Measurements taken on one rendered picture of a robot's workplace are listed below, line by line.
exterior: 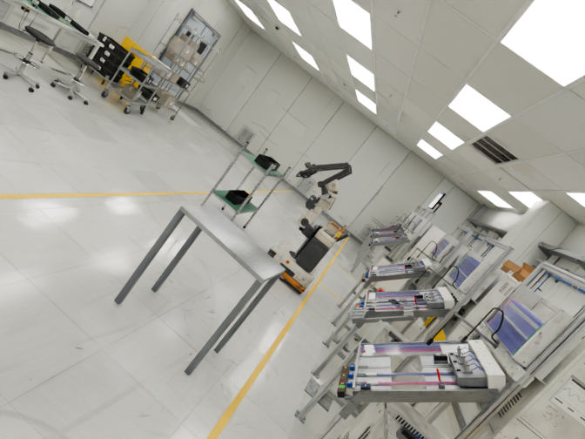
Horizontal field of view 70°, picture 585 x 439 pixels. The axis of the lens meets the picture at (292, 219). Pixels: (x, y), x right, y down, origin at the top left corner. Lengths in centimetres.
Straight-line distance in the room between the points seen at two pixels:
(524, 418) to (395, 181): 1035
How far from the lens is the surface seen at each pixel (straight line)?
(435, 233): 839
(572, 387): 249
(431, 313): 376
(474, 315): 381
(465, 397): 241
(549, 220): 719
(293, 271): 518
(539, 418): 252
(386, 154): 1244
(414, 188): 1243
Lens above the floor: 163
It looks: 11 degrees down
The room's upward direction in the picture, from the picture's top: 38 degrees clockwise
